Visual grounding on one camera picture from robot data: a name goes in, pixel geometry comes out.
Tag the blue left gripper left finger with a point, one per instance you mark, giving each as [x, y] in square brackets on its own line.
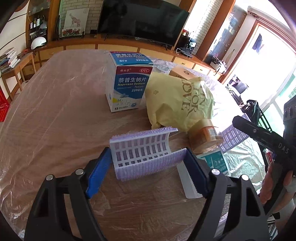
[96, 170]

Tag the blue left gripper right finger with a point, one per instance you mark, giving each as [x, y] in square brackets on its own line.
[198, 172]

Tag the orange cream jar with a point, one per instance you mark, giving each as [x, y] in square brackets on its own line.
[204, 137]

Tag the purple plastic roller piece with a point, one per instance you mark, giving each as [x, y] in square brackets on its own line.
[231, 138]
[136, 155]

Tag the yellow paper bag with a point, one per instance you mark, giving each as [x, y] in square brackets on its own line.
[177, 102]

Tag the blue white medicine box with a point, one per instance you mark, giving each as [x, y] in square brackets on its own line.
[127, 75]

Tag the brown cardboard box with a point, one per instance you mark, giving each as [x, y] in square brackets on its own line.
[183, 73]

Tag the clear plastic box teal label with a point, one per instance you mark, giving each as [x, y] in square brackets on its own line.
[215, 160]

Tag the white serrated plastic strip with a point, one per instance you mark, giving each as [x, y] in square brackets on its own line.
[186, 181]

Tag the wooden tv cabinet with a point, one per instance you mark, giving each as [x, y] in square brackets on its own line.
[148, 48]

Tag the black coffee machine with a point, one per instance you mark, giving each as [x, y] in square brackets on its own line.
[187, 44]

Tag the small wooden side table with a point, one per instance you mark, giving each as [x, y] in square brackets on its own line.
[18, 69]

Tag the white dome lamp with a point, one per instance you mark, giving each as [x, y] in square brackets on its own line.
[38, 42]

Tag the stack of books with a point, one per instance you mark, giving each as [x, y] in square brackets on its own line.
[9, 59]

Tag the giraffe picture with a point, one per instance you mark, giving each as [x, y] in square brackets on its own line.
[75, 23]

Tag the black flat television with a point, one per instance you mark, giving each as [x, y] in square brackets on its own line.
[159, 21]

